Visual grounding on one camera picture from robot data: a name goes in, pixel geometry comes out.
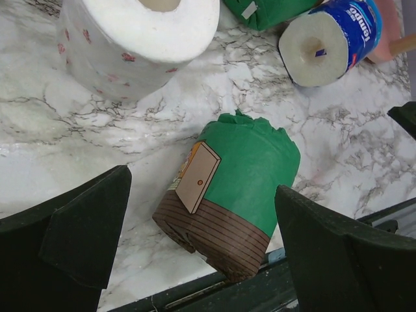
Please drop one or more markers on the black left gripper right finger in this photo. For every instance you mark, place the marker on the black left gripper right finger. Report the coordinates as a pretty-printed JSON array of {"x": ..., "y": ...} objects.
[{"x": 340, "y": 264}]

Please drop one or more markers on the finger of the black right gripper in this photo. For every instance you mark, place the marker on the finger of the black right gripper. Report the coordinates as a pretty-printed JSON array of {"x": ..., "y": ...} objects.
[{"x": 405, "y": 116}]

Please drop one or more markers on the white floral paper towel roll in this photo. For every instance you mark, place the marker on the white floral paper towel roll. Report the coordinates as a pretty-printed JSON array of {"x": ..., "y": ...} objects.
[{"x": 126, "y": 50}]

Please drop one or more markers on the pink three-tier shelf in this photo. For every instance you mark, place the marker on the pink three-tier shelf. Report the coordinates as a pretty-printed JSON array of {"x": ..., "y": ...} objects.
[{"x": 391, "y": 42}]

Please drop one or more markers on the blue wrapped Tempo roll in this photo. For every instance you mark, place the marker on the blue wrapped Tempo roll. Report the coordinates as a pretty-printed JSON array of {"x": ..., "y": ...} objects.
[{"x": 320, "y": 46}]

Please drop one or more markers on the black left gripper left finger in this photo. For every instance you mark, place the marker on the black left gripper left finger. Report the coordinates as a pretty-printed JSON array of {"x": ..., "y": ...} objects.
[{"x": 58, "y": 255}]

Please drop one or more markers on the black metal base rail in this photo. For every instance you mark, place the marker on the black metal base rail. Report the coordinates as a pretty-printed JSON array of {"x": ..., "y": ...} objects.
[{"x": 270, "y": 290}]

